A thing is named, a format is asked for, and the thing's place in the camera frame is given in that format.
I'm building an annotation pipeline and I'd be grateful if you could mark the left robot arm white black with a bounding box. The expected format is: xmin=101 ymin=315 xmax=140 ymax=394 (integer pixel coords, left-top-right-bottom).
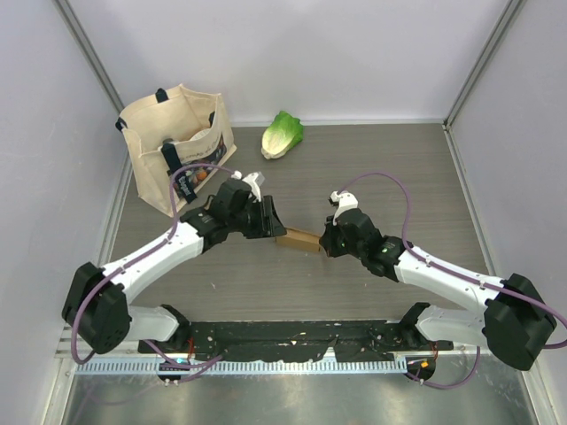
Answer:
xmin=62 ymin=173 xmax=286 ymax=354

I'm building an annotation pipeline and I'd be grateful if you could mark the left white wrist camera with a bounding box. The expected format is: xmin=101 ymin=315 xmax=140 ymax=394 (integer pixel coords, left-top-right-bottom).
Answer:
xmin=231 ymin=171 xmax=265 ymax=202

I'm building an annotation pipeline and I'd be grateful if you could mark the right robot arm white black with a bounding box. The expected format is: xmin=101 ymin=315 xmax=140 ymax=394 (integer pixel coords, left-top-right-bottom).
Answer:
xmin=320 ymin=208 xmax=557 ymax=371

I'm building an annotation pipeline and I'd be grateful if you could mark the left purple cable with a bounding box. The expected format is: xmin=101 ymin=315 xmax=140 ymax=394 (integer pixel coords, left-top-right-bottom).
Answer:
xmin=69 ymin=162 xmax=240 ymax=384

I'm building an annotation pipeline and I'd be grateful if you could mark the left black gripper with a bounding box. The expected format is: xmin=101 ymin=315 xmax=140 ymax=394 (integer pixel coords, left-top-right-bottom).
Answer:
xmin=228 ymin=195 xmax=285 ymax=239

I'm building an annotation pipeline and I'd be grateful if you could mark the white item inside bag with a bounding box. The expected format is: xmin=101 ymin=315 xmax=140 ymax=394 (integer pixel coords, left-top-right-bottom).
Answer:
xmin=190 ymin=128 xmax=211 ymax=142

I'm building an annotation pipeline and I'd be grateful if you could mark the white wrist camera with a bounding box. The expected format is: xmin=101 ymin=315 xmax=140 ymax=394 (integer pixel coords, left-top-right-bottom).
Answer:
xmin=231 ymin=171 xmax=265 ymax=202
xmin=329 ymin=191 xmax=358 ymax=225

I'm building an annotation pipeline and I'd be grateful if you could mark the green lettuce head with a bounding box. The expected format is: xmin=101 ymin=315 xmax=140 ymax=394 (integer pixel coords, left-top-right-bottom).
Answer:
xmin=260 ymin=111 xmax=304 ymax=159

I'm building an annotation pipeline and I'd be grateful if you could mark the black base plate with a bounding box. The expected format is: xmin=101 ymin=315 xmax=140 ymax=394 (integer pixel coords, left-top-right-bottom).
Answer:
xmin=154 ymin=320 xmax=454 ymax=363

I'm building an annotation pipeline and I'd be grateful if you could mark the white slotted cable duct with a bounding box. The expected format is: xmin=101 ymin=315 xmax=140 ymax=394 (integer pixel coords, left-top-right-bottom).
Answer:
xmin=75 ymin=357 xmax=408 ymax=376

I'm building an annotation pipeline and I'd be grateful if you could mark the beige canvas tote bag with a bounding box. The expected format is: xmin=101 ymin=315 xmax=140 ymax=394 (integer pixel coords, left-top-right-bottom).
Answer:
xmin=115 ymin=84 xmax=237 ymax=217

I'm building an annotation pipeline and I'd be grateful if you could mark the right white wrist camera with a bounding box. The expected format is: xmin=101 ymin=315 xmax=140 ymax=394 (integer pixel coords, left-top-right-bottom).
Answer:
xmin=329 ymin=191 xmax=358 ymax=225

